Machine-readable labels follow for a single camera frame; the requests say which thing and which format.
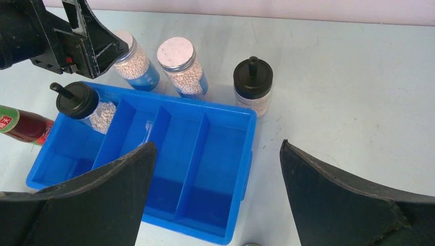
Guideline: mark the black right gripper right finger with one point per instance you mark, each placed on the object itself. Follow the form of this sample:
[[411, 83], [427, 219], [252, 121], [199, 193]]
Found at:
[[331, 206]]

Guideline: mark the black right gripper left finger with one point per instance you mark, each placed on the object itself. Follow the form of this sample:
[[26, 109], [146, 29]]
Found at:
[[100, 207]]

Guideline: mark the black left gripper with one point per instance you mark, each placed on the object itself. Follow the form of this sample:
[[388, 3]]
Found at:
[[83, 45]]

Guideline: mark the silver-lid blue-label jar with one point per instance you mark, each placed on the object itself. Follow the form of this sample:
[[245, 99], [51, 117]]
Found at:
[[136, 68], [179, 61]]

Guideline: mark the black-lid jar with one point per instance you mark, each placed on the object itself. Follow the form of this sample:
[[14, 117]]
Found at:
[[80, 102], [252, 83]]

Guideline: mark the red sauce bottle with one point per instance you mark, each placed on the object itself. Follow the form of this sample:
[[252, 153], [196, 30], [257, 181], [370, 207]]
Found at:
[[251, 244], [25, 126]]

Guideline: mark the blue divided plastic bin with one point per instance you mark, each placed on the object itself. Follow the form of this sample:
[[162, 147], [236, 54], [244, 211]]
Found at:
[[204, 155]]

